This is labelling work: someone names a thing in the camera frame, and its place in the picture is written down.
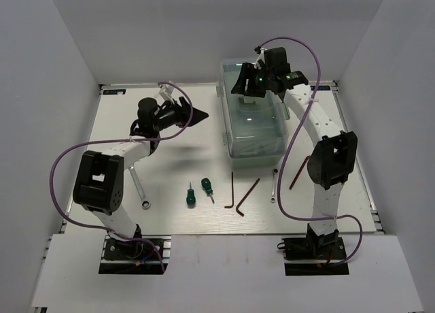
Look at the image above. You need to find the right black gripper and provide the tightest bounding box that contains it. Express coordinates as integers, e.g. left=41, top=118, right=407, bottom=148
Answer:
left=231, top=63, right=274, bottom=98

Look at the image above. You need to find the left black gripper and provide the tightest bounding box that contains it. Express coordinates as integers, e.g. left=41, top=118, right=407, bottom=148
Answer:
left=154, top=97, right=209, bottom=131

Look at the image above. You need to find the green plastic toolbox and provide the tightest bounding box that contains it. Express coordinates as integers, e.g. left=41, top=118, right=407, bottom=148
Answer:
left=216, top=59, right=289, bottom=169

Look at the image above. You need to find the large brown hex key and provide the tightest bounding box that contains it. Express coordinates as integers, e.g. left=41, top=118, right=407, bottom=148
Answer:
left=289, top=155, right=311, bottom=190

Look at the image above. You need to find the thin brown hex key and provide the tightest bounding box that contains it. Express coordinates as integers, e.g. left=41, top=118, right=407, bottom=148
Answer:
left=224, top=172, right=234, bottom=209

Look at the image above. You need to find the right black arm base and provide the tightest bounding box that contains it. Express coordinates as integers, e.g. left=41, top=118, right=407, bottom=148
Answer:
left=277, top=231, right=349, bottom=276

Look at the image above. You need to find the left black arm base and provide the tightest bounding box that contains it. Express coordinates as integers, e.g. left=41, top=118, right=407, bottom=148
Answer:
left=99, top=236, right=171, bottom=276

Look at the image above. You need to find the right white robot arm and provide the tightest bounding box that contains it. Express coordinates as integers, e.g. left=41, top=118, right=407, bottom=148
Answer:
left=231, top=47, right=358, bottom=258

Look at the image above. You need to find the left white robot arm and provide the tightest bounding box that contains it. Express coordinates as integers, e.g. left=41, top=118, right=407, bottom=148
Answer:
left=73, top=97, right=209, bottom=258

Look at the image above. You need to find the right green stubby screwdriver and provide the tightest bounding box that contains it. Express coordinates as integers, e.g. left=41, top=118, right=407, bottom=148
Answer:
left=201, top=178, right=215, bottom=203

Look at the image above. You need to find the green stubby screwdriver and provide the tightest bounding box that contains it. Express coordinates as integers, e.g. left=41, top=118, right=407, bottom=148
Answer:
left=201, top=178, right=215, bottom=203
left=186, top=182, right=196, bottom=208

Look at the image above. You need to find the right blue label sticker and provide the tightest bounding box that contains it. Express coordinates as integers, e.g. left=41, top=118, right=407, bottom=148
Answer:
left=311, top=85, right=331, bottom=91

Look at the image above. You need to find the blue label sticker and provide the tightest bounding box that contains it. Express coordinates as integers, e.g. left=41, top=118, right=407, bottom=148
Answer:
left=103, top=89, right=126, bottom=95
left=311, top=85, right=331, bottom=91

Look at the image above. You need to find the left blue label sticker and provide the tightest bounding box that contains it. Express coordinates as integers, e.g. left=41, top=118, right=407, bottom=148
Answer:
left=103, top=89, right=126, bottom=95

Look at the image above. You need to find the left green stubby screwdriver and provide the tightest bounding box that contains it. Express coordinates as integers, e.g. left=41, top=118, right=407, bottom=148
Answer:
left=186, top=182, right=196, bottom=208

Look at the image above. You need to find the large silver ratchet wrench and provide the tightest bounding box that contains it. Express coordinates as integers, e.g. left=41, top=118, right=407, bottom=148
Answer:
left=128, top=165, right=150, bottom=210

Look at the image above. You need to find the medium brown hex key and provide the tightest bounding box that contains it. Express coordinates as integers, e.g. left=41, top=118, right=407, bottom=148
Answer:
left=235, top=178, right=261, bottom=217

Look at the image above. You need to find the small silver wrench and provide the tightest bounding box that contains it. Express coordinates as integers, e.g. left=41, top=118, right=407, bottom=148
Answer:
left=270, top=169, right=279, bottom=203

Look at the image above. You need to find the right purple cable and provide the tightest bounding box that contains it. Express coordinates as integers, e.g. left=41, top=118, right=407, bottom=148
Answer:
left=256, top=37, right=364, bottom=267

